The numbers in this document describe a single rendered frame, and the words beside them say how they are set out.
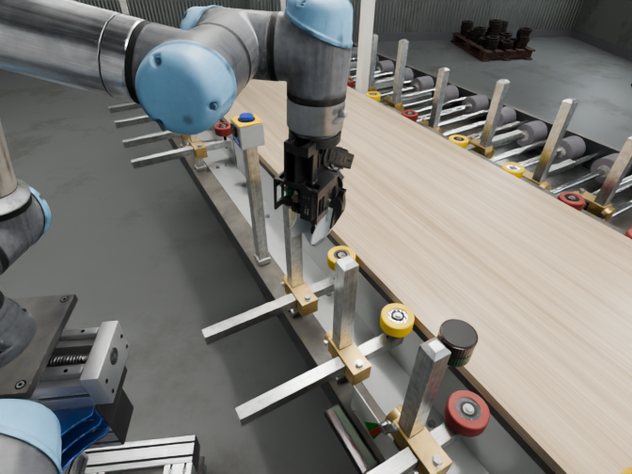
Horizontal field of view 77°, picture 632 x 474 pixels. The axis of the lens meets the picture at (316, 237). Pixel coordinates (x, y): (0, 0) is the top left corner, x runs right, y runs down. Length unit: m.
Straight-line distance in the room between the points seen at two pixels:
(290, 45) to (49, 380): 0.73
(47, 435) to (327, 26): 0.43
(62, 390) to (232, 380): 1.14
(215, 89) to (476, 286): 0.89
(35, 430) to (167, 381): 1.70
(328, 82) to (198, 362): 1.72
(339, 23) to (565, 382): 0.82
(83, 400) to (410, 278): 0.78
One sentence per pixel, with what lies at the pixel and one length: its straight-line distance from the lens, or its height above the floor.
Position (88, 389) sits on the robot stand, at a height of 0.96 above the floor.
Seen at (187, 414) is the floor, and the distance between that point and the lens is 1.93.
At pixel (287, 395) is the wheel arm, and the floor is 0.83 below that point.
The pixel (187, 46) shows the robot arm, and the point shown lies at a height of 1.57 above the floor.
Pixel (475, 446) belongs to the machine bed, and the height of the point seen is 0.65.
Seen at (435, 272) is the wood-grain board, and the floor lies 0.90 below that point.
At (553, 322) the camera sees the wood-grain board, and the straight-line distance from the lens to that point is 1.11.
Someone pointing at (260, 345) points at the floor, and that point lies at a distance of 2.04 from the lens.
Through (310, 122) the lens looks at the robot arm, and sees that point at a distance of 0.50.
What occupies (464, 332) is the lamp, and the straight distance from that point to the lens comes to 0.69.
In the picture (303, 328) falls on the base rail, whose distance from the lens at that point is 1.20.
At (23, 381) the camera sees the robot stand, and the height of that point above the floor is 1.04.
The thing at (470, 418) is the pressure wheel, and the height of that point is 0.90.
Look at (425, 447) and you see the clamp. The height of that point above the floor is 0.87.
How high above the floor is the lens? 1.65
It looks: 39 degrees down
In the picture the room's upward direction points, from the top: straight up
